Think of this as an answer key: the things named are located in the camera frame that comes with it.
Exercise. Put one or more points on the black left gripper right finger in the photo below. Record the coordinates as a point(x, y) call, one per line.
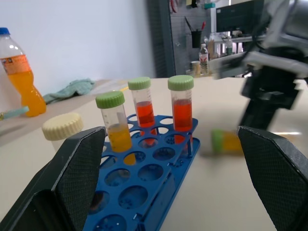
point(279, 183)

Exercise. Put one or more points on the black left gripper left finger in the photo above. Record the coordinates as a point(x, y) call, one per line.
point(60, 183)

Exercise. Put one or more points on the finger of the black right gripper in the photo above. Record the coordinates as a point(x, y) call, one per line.
point(260, 115)

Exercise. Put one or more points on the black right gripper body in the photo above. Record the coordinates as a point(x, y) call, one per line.
point(272, 89)

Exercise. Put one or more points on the yellow liquid tube green cap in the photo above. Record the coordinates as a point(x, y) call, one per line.
point(225, 143)
point(119, 139)

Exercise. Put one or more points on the blue test tube rack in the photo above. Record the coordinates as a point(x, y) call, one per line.
point(158, 192)

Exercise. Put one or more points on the white jar cream lid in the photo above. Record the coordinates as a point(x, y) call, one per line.
point(62, 126)

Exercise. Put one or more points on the clear water bottle red label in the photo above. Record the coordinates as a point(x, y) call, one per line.
point(203, 59)

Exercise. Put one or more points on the red liquid tube green cap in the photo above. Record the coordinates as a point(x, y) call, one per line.
point(182, 115)
point(145, 113)

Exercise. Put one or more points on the paper cup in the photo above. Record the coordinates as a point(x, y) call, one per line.
point(195, 68)

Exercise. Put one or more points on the black computer monitor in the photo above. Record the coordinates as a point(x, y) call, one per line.
point(237, 15)

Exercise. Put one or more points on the light blue syringe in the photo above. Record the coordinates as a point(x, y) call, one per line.
point(16, 112)

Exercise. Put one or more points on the black cup holder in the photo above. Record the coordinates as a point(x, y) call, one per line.
point(196, 38)

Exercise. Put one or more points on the light green cloth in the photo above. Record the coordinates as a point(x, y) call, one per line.
point(72, 89)

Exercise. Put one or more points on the orange soda bottle blue cap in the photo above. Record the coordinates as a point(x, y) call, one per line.
point(26, 89)

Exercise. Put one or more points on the grey pegboard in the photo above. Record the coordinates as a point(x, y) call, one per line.
point(183, 29)

